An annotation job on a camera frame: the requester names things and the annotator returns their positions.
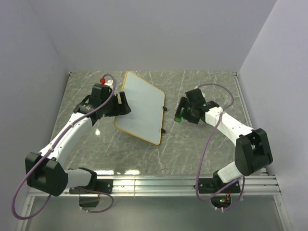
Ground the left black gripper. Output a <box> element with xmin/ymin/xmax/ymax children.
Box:
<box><xmin>102</xmin><ymin>91</ymin><xmax>131</xmax><ymax>117</ymax></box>

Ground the green whiteboard eraser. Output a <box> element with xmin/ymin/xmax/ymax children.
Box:
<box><xmin>175</xmin><ymin>116</ymin><xmax>182</xmax><ymax>123</ymax></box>

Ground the yellow framed whiteboard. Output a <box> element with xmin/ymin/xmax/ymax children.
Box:
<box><xmin>114</xmin><ymin>71</ymin><xmax>166</xmax><ymax>145</ymax></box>

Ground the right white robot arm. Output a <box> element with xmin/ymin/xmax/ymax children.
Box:
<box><xmin>175</xmin><ymin>89</ymin><xmax>273</xmax><ymax>193</ymax></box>

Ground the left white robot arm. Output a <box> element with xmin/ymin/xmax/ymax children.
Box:
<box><xmin>25</xmin><ymin>80</ymin><xmax>131</xmax><ymax>196</ymax></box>

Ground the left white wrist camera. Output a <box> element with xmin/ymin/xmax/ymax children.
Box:
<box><xmin>100</xmin><ymin>77</ymin><xmax>114</xmax><ymax>89</ymax></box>

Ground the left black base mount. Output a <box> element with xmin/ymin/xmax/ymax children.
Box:
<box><xmin>91</xmin><ymin>179</ymin><xmax>114</xmax><ymax>194</ymax></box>

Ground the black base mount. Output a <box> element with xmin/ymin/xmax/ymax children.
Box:
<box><xmin>91</xmin><ymin>179</ymin><xmax>114</xmax><ymax>194</ymax></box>
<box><xmin>198</xmin><ymin>178</ymin><xmax>241</xmax><ymax>194</ymax></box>

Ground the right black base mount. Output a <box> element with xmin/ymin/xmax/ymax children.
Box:
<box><xmin>198</xmin><ymin>178</ymin><xmax>241</xmax><ymax>194</ymax></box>

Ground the aluminium right side rail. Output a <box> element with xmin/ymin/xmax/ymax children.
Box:
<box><xmin>232</xmin><ymin>72</ymin><xmax>269</xmax><ymax>175</ymax></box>

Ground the aluminium rail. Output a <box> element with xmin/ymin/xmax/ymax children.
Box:
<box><xmin>232</xmin><ymin>72</ymin><xmax>269</xmax><ymax>175</ymax></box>
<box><xmin>26</xmin><ymin>175</ymin><xmax>282</xmax><ymax>197</ymax></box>

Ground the aluminium front rail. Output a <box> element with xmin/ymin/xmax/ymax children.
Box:
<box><xmin>26</xmin><ymin>175</ymin><xmax>282</xmax><ymax>197</ymax></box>

